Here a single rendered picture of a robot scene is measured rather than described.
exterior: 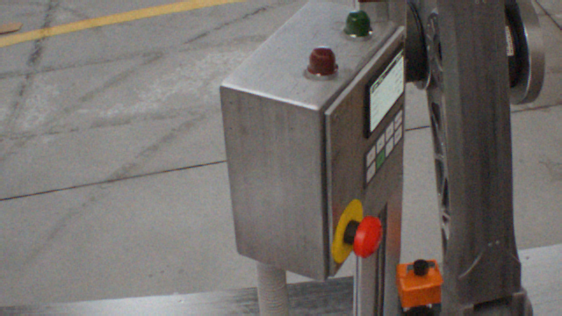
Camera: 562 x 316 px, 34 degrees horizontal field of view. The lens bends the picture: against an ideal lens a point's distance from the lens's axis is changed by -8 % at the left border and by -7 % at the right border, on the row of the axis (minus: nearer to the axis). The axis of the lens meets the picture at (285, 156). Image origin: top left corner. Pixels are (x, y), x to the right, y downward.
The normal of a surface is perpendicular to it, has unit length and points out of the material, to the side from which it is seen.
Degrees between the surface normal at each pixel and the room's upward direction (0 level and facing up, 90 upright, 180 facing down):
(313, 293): 0
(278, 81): 0
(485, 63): 70
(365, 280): 90
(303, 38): 0
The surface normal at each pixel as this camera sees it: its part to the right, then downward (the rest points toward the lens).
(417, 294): 0.11, 0.59
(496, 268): 0.19, 0.27
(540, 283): -0.05, -0.80
